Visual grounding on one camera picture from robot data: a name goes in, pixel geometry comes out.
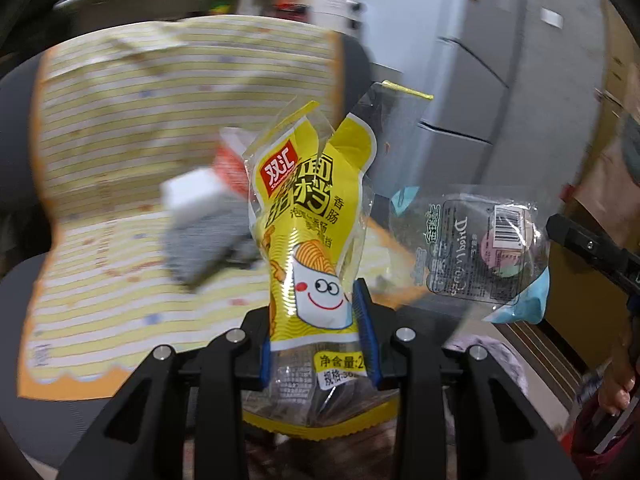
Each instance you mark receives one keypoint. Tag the grey knitted cloth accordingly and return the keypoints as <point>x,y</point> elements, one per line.
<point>197,251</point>

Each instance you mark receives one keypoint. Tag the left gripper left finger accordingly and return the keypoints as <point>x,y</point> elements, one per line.
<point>140,432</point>

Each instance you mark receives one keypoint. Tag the clear pastry wrapper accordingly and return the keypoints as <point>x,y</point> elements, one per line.
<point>476,251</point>

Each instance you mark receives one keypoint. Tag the person's right hand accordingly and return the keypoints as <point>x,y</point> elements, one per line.
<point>619,379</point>

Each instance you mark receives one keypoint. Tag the yellow sausage snack wrapper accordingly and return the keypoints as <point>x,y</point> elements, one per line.
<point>310,204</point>

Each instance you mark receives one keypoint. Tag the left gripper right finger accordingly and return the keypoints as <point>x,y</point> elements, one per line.
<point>498,434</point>

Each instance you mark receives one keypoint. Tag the yellow striped cloth cover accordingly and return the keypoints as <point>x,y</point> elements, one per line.
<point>150,199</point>

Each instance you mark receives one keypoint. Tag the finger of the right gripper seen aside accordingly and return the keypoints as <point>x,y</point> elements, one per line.
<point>618,265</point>

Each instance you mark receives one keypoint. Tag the grey office chair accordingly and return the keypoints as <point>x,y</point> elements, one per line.
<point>30,209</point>

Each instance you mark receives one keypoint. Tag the grey refrigerator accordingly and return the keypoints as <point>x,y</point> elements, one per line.
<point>511,86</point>

